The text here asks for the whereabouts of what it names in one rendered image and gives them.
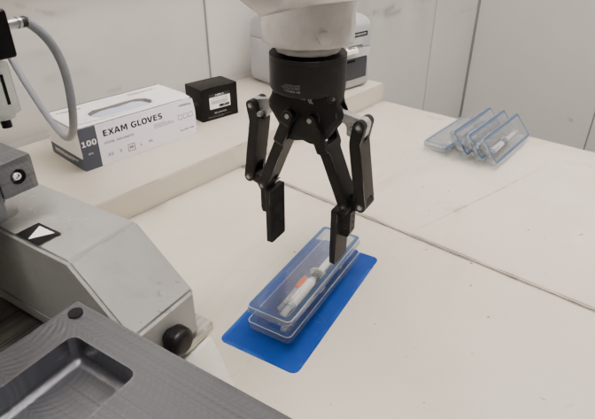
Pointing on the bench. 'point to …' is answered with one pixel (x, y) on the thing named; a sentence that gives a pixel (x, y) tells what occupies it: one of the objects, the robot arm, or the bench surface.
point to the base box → (212, 360)
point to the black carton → (212, 97)
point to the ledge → (171, 158)
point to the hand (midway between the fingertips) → (305, 227)
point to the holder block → (111, 376)
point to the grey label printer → (356, 54)
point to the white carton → (124, 126)
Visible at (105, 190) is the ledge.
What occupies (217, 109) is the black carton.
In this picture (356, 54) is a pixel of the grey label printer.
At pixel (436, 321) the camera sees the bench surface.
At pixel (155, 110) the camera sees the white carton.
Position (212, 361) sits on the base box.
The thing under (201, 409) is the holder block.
